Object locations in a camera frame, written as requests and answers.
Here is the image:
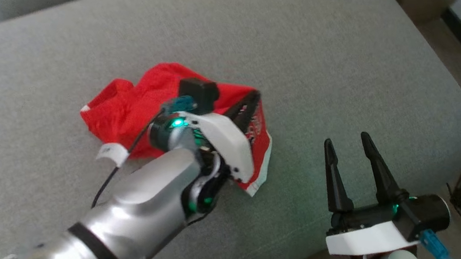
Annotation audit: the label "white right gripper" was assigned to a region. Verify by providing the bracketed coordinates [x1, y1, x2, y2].
[311, 127, 432, 259]

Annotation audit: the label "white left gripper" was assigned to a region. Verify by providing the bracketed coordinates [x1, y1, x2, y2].
[177, 82, 264, 184]

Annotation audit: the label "red shorts with white trim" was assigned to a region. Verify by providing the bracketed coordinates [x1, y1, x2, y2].
[72, 52, 281, 199]

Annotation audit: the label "grey fabric sofa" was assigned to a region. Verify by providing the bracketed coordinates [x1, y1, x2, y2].
[0, 0, 461, 259]

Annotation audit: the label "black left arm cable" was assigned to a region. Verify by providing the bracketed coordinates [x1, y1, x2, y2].
[91, 105, 163, 216]

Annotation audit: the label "white cable tag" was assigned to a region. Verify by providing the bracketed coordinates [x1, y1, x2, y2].
[96, 142, 130, 169]

